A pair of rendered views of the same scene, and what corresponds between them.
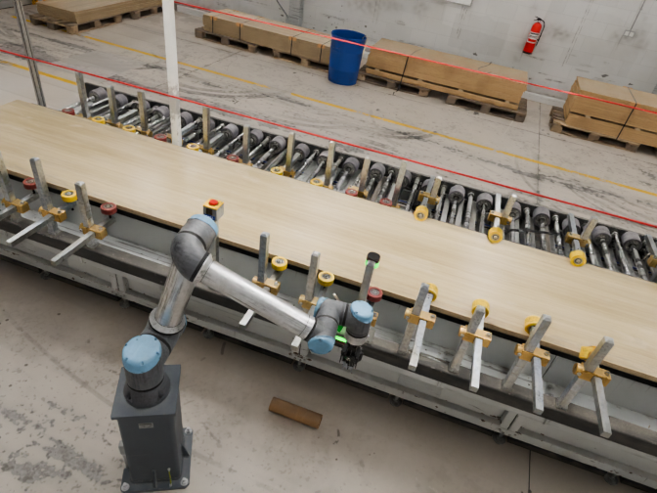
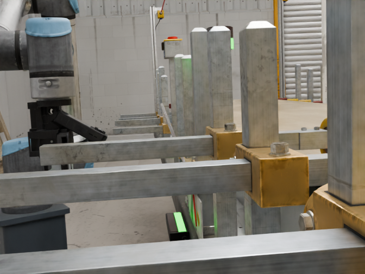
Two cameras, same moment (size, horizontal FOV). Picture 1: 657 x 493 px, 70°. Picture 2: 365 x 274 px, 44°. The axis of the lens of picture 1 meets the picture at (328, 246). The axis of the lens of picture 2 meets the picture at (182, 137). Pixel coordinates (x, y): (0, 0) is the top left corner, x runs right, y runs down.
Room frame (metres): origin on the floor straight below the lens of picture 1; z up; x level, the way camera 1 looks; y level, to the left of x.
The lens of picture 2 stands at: (1.25, -1.16, 1.05)
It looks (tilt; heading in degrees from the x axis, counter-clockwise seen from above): 7 degrees down; 73
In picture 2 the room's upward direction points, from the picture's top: 3 degrees counter-clockwise
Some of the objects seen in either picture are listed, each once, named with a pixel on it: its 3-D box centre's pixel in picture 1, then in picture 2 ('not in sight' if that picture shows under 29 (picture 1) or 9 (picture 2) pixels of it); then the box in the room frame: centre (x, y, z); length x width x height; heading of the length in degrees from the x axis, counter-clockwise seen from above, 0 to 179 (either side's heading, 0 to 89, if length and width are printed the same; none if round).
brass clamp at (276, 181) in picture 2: (474, 336); (266, 169); (1.49, -0.71, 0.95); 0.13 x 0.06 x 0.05; 78
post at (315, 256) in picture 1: (310, 291); (191, 141); (1.65, 0.05, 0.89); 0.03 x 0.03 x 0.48; 78
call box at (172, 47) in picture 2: (213, 210); (172, 49); (1.76, 0.55, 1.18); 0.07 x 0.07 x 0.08; 78
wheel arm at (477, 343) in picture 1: (477, 343); (227, 173); (1.44, -0.71, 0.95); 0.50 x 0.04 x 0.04; 168
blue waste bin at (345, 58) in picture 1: (346, 57); not in sight; (7.58, 0.23, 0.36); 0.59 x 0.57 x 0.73; 165
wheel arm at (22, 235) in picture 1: (43, 222); (151, 121); (1.88, 1.49, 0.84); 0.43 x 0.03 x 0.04; 168
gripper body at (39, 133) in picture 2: (352, 349); (52, 128); (1.27, -0.17, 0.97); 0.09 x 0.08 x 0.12; 168
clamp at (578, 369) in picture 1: (591, 373); not in sight; (1.39, -1.19, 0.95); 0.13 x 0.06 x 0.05; 78
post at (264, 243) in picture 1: (262, 272); (182, 126); (1.71, 0.29, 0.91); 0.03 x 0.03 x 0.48; 78
